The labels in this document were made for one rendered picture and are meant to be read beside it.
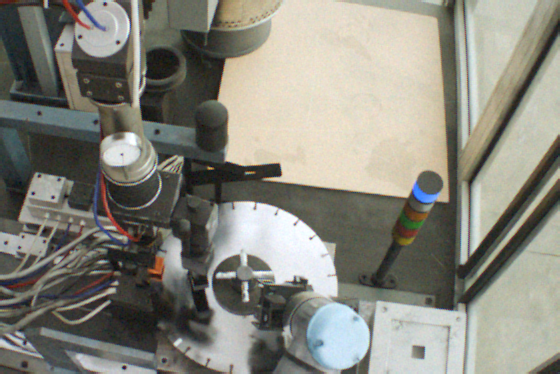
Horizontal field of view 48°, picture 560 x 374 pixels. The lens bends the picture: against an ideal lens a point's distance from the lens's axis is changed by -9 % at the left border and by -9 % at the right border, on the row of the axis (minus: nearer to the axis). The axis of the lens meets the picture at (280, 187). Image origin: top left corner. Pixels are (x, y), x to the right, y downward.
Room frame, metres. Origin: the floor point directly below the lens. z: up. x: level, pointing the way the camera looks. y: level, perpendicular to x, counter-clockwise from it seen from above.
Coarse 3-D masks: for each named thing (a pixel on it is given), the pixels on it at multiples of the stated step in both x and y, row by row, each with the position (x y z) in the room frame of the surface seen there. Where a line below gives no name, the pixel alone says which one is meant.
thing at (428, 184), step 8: (424, 176) 0.59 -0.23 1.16; (432, 176) 0.59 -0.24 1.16; (440, 176) 0.59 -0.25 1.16; (416, 184) 0.57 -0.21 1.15; (424, 184) 0.57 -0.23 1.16; (432, 184) 0.58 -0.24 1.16; (440, 184) 0.58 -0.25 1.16; (416, 192) 0.57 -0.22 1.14; (424, 192) 0.56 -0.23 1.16; (432, 192) 0.56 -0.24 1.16; (424, 200) 0.56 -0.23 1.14; (432, 200) 0.56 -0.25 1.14
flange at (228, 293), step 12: (228, 264) 0.47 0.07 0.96; (240, 264) 0.47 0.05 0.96; (252, 264) 0.48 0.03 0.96; (264, 264) 0.48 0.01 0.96; (216, 288) 0.42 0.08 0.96; (228, 288) 0.43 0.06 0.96; (240, 288) 0.42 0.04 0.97; (252, 288) 0.43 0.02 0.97; (228, 300) 0.40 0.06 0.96; (240, 300) 0.41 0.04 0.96; (252, 300) 0.41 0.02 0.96; (240, 312) 0.39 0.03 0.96; (252, 312) 0.39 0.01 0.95
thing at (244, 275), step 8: (224, 272) 0.44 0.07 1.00; (232, 272) 0.44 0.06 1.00; (240, 272) 0.44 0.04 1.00; (248, 272) 0.44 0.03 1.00; (256, 272) 0.45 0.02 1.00; (264, 272) 0.45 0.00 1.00; (272, 272) 0.45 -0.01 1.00; (240, 280) 0.43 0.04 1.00; (248, 280) 0.43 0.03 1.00; (248, 296) 0.40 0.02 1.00
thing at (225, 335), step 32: (224, 224) 0.55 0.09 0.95; (256, 224) 0.56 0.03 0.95; (288, 224) 0.57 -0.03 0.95; (160, 256) 0.47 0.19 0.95; (224, 256) 0.49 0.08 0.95; (256, 256) 0.50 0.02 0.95; (288, 256) 0.51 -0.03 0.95; (320, 256) 0.52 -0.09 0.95; (160, 288) 0.41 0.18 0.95; (192, 288) 0.42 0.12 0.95; (320, 288) 0.46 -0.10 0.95; (160, 320) 0.35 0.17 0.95; (192, 320) 0.36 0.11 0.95; (224, 320) 0.37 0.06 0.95; (256, 320) 0.38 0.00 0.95; (192, 352) 0.30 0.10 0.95; (224, 352) 0.31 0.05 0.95; (256, 352) 0.32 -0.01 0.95
